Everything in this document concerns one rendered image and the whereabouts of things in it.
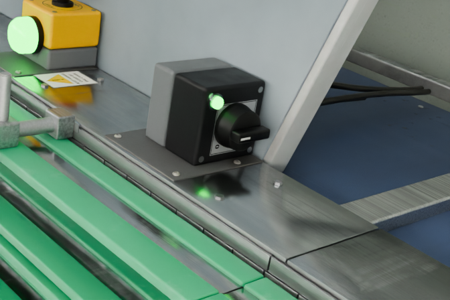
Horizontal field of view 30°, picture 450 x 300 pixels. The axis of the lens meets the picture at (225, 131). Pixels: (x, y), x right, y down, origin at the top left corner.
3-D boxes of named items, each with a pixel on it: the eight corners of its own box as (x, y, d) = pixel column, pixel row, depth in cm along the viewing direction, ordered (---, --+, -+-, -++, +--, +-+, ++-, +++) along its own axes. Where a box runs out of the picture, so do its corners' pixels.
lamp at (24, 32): (23, 47, 102) (1, 48, 100) (26, 11, 101) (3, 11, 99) (42, 58, 99) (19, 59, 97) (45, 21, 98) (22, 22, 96)
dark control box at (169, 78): (205, 126, 90) (143, 136, 85) (217, 55, 88) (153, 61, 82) (258, 155, 85) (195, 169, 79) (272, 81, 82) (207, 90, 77)
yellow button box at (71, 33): (69, 49, 109) (17, 53, 104) (75, -8, 106) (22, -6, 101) (100, 66, 104) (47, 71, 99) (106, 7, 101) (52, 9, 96)
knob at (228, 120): (244, 142, 83) (268, 155, 81) (210, 148, 80) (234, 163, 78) (252, 100, 82) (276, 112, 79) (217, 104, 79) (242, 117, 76)
